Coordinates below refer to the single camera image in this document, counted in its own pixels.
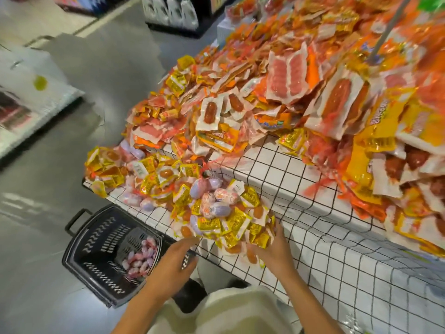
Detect person's right hand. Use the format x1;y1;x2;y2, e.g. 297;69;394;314
254;225;296;281

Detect person's left hand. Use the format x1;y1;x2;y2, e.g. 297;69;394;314
146;238;200;300

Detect pink netted sausage bag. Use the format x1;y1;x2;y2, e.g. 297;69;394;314
138;236;159;262
121;255;146;279

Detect tiled white display table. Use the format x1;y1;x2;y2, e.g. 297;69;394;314
82;128;445;334

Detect stack of black baskets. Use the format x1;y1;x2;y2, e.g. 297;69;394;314
61;207;199;309

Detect pink sausages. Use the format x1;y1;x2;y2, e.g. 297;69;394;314
120;139;242;221

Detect pile of small snack packets tier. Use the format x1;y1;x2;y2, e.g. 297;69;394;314
85;146;275;269

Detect large pile of sausage packets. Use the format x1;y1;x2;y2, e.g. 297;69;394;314
125;0;445;258

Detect pile of sausage packets tier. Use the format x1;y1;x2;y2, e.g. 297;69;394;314
417;0;445;14

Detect person's right forearm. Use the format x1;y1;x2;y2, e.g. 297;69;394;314
278;271;345;334

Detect black shorts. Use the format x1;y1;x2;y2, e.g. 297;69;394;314
174;278;210;312

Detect grey metal pole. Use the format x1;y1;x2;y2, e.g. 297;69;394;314
369;0;414;64

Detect black shelving with white bottles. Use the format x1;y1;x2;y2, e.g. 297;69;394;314
139;0;234;38

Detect store shelving with blue goods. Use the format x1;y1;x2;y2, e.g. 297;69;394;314
56;0;129;17

